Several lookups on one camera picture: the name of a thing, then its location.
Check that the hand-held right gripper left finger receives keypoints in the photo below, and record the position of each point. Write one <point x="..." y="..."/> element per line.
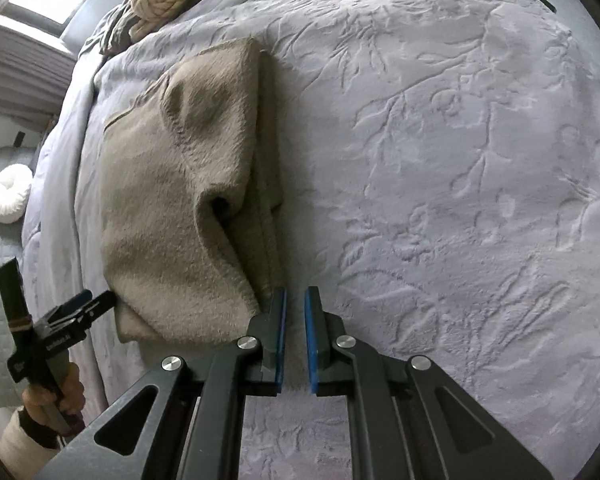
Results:
<point x="280" y="340"/>

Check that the brown knit sweater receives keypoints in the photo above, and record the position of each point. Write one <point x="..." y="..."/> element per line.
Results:
<point x="180" y="210"/>

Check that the smooth lavender duvet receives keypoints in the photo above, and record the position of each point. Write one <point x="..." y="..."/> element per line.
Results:
<point x="62" y="210"/>

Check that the round white pillow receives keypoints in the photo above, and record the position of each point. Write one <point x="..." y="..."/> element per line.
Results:
<point x="10" y="194"/>

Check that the person's left hand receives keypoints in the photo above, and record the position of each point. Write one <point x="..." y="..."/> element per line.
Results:
<point x="70" y="390"/>

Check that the grey curtain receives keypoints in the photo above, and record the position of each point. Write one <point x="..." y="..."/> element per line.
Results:
<point x="25" y="85"/>

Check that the person's left forearm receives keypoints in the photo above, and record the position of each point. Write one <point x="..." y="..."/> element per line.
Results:
<point x="17" y="440"/>

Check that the olive crumpled cloth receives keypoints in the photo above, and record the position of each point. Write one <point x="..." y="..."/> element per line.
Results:
<point x="115" y="30"/>

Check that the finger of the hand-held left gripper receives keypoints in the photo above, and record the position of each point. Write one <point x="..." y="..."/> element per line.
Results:
<point x="75" y="302"/>
<point x="100" y="302"/>

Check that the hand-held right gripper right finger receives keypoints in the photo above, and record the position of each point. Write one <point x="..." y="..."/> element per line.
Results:
<point x="311" y="340"/>

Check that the embossed lavender blanket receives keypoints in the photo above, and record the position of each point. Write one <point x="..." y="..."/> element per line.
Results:
<point x="455" y="160"/>

